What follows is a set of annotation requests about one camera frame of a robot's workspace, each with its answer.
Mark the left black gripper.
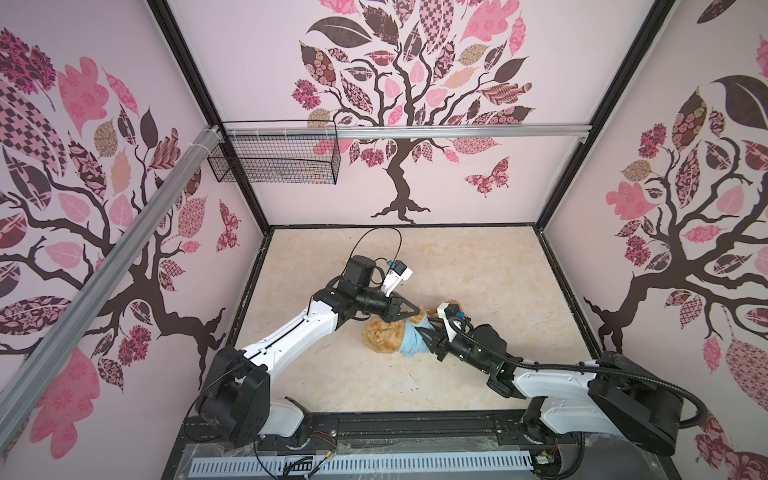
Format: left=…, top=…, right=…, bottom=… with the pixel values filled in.
left=355, top=288, right=419, bottom=323

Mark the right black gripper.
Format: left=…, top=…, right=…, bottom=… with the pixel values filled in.
left=417, top=317, right=492, bottom=376

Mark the light blue bear hoodie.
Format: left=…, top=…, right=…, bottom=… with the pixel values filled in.
left=398, top=316, right=433, bottom=358

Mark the brown plush teddy bear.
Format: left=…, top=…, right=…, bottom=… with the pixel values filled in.
left=362, top=307, right=445, bottom=354

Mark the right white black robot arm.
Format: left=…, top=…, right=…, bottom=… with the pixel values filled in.
left=413, top=319, right=684, bottom=456

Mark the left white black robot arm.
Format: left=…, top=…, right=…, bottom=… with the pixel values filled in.
left=192, top=255, right=419, bottom=447

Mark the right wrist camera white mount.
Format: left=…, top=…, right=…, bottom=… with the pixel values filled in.
left=437, top=301, right=466, bottom=337

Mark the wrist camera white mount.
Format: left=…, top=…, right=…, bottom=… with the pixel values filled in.
left=381, top=260, right=413, bottom=297
left=437, top=301, right=466, bottom=337

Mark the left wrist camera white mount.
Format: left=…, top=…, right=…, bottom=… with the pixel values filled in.
left=381, top=260, right=413, bottom=297

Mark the left wrist camera black cable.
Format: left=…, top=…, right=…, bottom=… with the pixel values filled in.
left=347, top=226, right=404, bottom=268

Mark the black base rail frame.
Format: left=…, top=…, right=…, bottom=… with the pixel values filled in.
left=161, top=407, right=601, bottom=480

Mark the white slotted cable duct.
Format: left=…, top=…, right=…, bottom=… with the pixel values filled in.
left=186, top=451, right=533, bottom=479

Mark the black wire basket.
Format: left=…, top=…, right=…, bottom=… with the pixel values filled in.
left=208, top=120, right=341, bottom=185

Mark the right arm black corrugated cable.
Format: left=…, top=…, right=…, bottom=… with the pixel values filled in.
left=449, top=311, right=710, bottom=430

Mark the aluminium rail back wall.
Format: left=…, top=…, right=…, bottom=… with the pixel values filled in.
left=224, top=122, right=592, bottom=140

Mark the aluminium rail wall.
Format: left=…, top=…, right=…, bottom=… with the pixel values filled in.
left=224, top=122, right=592, bottom=140
left=0, top=124, right=223, bottom=457

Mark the aluminium rail left wall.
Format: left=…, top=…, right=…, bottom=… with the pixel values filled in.
left=0, top=124, right=223, bottom=457

